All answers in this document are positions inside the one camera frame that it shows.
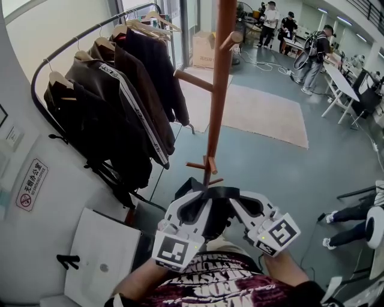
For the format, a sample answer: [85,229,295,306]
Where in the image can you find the person's beige trousers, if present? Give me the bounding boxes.
[206,236,256,261]

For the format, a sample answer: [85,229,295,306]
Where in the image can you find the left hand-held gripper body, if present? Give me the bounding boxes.
[151,221,206,273]

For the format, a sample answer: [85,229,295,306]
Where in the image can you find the black metal garment rail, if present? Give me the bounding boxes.
[31,2,196,210]

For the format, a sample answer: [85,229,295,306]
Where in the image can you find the white oval frame pack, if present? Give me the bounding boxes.
[293,31,319,71]

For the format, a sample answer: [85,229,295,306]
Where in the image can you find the pale floor mat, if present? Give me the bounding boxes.
[176,73,234,134]

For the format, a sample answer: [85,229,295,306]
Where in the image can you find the small black stand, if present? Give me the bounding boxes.
[56,254,81,270]

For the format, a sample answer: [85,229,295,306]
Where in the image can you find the dark maroon jacket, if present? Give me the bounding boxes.
[109,28,190,126]

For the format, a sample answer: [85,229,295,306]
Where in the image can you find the red and white wall sign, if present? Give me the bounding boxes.
[16,158,49,213]

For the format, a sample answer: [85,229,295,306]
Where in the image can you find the dark jacket with white stripe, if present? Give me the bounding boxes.
[65,56,172,170]

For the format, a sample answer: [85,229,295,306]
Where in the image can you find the white square panel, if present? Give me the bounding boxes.
[63,207,142,307]

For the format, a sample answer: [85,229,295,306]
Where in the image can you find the black metal frame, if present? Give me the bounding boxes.
[336,185,377,200]

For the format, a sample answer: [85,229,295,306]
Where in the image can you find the black floor cable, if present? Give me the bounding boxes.
[299,212,327,279]

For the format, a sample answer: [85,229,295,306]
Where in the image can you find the black standing fan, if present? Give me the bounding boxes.
[235,1,256,66]

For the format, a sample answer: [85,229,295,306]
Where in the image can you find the beige floor rug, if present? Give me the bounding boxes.
[221,83,310,150]

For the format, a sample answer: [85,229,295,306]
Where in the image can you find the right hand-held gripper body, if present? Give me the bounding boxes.
[245,207,302,258]

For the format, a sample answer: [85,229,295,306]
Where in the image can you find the person's right forearm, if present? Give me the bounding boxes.
[263,250,310,287]

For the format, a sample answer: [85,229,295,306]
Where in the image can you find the black mezzanine railing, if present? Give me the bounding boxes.
[347,0,384,28]

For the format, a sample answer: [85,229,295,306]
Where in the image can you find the brown cardboard box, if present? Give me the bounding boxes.
[191,29,217,70]

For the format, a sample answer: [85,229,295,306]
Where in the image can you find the black jacket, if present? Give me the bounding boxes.
[43,78,154,188]

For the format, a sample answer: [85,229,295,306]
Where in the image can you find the wooden coat stand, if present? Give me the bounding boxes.
[173,0,244,187]

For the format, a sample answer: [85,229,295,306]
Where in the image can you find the white table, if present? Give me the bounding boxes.
[321,64,361,125]

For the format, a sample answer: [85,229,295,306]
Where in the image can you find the row of wooden hangers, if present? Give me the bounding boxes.
[47,10,183,101]

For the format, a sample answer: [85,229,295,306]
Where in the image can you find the white wall notice card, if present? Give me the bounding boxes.
[5,125,25,151]

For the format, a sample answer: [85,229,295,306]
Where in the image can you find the brown jacket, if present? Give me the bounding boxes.
[88,41,176,155]

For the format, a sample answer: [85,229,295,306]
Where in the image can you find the black bag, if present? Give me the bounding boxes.
[173,176,241,243]

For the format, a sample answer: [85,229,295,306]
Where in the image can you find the person's maroon printed t-shirt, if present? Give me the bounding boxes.
[104,251,343,307]

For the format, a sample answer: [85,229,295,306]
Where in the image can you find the person's left forearm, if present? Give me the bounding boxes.
[112,257,169,303]

